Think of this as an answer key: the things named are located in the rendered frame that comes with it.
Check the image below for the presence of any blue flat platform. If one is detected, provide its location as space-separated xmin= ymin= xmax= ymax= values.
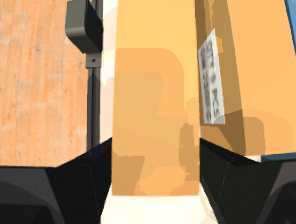
xmin=261 ymin=0 xmax=296 ymax=162

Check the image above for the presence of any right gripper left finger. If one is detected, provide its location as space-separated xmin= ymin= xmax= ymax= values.
xmin=0 ymin=137 xmax=112 ymax=224

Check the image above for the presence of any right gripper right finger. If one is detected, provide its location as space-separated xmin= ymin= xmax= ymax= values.
xmin=199 ymin=137 xmax=296 ymax=224

